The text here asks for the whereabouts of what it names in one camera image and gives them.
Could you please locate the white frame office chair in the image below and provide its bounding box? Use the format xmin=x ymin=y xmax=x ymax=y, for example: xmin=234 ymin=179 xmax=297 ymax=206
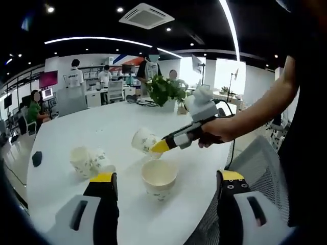
xmin=21 ymin=107 xmax=38 ymax=136

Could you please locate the ceiling air conditioner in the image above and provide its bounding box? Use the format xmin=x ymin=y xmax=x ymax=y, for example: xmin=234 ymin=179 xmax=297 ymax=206
xmin=119 ymin=3 xmax=176 ymax=30

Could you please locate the white mesh office chair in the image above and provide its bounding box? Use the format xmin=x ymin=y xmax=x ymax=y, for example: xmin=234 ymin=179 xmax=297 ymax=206
xmin=107 ymin=81 xmax=125 ymax=103

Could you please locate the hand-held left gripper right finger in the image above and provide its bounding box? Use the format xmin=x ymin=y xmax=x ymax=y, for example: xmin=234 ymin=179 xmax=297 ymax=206
xmin=216 ymin=169 xmax=291 ymax=245

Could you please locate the curved ceiling light strip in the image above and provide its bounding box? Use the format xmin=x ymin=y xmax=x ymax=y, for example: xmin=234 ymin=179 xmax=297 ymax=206
xmin=44 ymin=36 xmax=154 ymax=48

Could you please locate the green potted plant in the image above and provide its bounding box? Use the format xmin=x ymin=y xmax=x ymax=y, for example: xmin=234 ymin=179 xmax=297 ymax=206
xmin=145 ymin=74 xmax=187 ymax=113

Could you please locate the pink screen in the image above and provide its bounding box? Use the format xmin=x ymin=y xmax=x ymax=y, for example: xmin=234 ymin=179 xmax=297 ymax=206
xmin=38 ymin=70 xmax=59 ymax=89

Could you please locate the monitor on black stand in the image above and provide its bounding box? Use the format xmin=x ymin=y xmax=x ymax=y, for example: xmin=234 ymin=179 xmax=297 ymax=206
xmin=191 ymin=54 xmax=206 ymax=90

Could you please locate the person's right hand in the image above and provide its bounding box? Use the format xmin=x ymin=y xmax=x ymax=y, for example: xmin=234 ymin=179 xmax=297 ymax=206
xmin=197 ymin=116 xmax=238 ymax=149

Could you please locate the white storage shelf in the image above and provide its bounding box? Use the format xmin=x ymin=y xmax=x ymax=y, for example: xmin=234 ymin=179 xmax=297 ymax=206
xmin=85 ymin=65 xmax=141 ymax=87

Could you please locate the white paper cup green print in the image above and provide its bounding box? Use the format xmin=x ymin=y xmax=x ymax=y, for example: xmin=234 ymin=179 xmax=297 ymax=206
xmin=141 ymin=159 xmax=178 ymax=202
xmin=131 ymin=127 xmax=164 ymax=159
xmin=89 ymin=148 xmax=116 ymax=177
xmin=69 ymin=146 xmax=97 ymax=179

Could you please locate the group of round ceiling downlights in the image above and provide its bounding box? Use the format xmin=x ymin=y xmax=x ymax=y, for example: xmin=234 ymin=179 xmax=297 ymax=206
xmin=7 ymin=6 xmax=279 ymax=67

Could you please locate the black cable bundle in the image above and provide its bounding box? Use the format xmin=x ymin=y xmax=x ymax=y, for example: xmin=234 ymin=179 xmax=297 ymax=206
xmin=135 ymin=98 xmax=158 ymax=107

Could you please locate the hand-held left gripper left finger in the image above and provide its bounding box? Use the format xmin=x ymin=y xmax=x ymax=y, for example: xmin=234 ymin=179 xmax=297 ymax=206
xmin=47 ymin=172 xmax=121 ymax=245

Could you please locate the small black pouch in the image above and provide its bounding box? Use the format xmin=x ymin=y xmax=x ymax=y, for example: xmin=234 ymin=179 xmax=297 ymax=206
xmin=32 ymin=151 xmax=43 ymax=167

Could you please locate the white table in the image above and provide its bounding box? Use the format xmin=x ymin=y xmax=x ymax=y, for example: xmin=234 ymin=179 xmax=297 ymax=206
xmin=25 ymin=101 xmax=238 ymax=245

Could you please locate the thin tripod stand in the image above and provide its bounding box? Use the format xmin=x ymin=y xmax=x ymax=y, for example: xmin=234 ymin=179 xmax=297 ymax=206
xmin=228 ymin=68 xmax=240 ymax=102

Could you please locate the pale grey office chair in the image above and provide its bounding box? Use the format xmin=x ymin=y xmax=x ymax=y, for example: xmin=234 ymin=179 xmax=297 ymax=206
xmin=55 ymin=88 xmax=89 ymax=117

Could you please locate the white cabinet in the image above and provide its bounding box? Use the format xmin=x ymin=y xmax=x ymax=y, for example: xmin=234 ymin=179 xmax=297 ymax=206
xmin=85 ymin=91 xmax=107 ymax=107

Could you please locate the grey mesh office chair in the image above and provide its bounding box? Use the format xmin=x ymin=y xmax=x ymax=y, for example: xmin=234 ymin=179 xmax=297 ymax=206
xmin=183 ymin=135 xmax=291 ymax=245

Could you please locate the long ceiling light strip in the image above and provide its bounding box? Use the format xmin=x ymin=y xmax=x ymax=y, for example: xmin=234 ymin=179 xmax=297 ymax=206
xmin=219 ymin=0 xmax=241 ymax=62

